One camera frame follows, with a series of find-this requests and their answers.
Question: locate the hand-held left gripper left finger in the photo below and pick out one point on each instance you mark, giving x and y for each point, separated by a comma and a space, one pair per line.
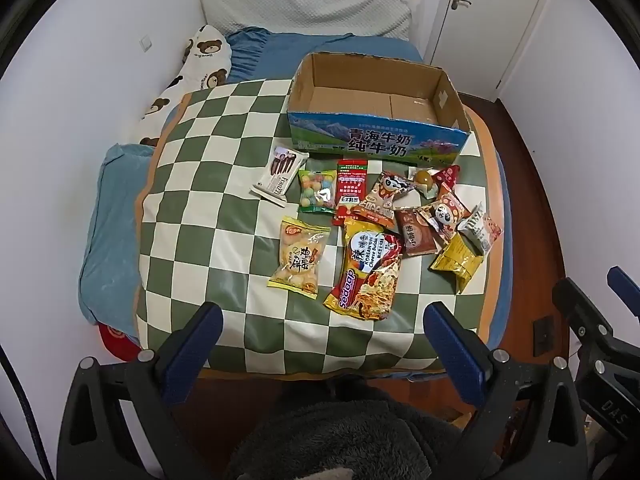
197, 340

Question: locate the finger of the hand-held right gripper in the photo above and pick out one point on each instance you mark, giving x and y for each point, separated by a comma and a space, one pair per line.
582, 310
622, 282

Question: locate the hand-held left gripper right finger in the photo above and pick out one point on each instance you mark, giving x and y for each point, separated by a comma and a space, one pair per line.
452, 342

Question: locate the crinkled yellow snack packet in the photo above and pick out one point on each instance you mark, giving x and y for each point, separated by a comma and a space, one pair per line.
455, 262

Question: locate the instant noodle packet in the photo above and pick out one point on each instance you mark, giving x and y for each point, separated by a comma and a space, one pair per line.
365, 275

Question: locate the brown snack packet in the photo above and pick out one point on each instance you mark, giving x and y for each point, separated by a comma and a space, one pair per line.
415, 232

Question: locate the white and orange snack packet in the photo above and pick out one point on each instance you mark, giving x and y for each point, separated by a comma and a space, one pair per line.
480, 227

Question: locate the small panda snack packet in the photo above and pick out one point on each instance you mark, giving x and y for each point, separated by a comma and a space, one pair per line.
445, 215

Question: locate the yellow egg biscuit packet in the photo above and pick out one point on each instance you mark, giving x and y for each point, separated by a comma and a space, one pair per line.
300, 260

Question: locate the orange panda snack packet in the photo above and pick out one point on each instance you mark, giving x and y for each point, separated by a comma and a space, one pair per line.
382, 200

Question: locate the clear packet with brown egg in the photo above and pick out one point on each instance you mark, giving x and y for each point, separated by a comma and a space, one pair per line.
424, 179

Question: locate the small red snack packet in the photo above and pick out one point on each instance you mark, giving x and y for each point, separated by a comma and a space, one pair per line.
448, 176

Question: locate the white wafer packet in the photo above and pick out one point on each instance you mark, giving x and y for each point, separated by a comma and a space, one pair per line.
277, 175

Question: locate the red sauce packet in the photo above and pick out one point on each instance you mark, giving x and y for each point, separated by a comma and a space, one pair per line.
350, 187

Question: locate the colourful candy ball packet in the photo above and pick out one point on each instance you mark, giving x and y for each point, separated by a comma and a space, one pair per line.
316, 191

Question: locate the cardboard box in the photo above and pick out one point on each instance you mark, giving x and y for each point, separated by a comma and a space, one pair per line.
360, 105

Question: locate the black floor outlet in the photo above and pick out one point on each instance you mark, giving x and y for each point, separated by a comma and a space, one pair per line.
542, 336

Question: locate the red cloth item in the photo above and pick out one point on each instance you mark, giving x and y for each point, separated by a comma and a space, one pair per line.
117, 342

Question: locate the dark fuzzy clothing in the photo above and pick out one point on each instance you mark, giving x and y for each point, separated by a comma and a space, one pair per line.
350, 435

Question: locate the green checkered blanket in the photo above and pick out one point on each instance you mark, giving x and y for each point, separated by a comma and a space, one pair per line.
220, 200

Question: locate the bear print pillow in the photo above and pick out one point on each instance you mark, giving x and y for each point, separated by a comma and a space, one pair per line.
200, 65

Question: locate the white door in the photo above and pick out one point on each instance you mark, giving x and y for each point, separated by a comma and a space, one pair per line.
490, 20

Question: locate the white textured pillow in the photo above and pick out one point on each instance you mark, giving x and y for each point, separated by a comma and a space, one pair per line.
300, 10

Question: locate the white wall switch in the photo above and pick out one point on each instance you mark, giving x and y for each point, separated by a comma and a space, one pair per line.
146, 43

